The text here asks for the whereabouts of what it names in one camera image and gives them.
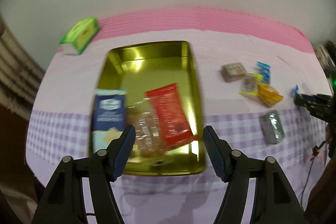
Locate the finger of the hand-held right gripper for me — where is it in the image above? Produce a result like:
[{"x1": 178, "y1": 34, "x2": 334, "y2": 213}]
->
[{"x1": 294, "y1": 93, "x2": 319, "y2": 109}]

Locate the red snack packet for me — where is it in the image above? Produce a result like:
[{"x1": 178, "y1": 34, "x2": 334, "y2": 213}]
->
[{"x1": 144, "y1": 83, "x2": 198, "y2": 147}]

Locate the pink and purple checked bedsheet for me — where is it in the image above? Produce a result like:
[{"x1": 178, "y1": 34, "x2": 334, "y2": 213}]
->
[{"x1": 25, "y1": 6, "x2": 334, "y2": 224}]

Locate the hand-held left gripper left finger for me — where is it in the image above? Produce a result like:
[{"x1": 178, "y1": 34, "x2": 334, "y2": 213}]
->
[{"x1": 31, "y1": 124, "x2": 137, "y2": 224}]

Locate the orange-yellow snack packet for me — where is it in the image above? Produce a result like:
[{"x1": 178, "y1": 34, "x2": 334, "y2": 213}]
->
[{"x1": 257, "y1": 82, "x2": 284, "y2": 107}]

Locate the yellow-edged clear cake packet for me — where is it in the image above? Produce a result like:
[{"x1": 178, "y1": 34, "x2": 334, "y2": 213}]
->
[{"x1": 239, "y1": 73, "x2": 263, "y2": 96}]

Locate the maroon and gold tin box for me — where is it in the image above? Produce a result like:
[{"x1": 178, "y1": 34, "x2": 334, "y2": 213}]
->
[{"x1": 88, "y1": 41, "x2": 206, "y2": 177}]

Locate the green tissue pack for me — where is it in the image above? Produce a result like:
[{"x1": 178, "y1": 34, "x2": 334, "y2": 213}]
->
[{"x1": 58, "y1": 17, "x2": 100, "y2": 56}]

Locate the grey-green snack packet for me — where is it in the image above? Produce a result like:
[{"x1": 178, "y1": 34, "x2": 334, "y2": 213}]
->
[{"x1": 259, "y1": 109, "x2": 286, "y2": 145}]

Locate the clear packet of orange biscuits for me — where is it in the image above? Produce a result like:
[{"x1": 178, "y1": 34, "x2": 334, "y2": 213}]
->
[
  {"x1": 135, "y1": 111, "x2": 170, "y2": 159},
  {"x1": 126, "y1": 103, "x2": 147, "y2": 135}
]

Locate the small brown snack box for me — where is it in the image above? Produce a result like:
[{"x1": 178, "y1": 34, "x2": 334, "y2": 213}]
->
[{"x1": 221, "y1": 62, "x2": 247, "y2": 83}]

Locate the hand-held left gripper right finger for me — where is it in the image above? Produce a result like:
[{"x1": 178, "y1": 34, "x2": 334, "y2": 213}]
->
[{"x1": 203, "y1": 126, "x2": 306, "y2": 224}]

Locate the navy blue cracker packet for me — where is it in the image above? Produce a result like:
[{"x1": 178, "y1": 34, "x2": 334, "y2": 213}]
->
[{"x1": 91, "y1": 89, "x2": 128, "y2": 152}]

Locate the blue candy packet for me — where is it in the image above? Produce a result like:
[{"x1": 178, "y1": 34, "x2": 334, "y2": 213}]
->
[{"x1": 256, "y1": 61, "x2": 272, "y2": 84}]

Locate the beige curtain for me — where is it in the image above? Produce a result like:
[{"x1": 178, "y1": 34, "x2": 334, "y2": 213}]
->
[{"x1": 0, "y1": 17, "x2": 46, "y2": 122}]

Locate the black cable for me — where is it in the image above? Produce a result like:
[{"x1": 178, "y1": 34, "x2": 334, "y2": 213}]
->
[{"x1": 301, "y1": 140, "x2": 328, "y2": 211}]

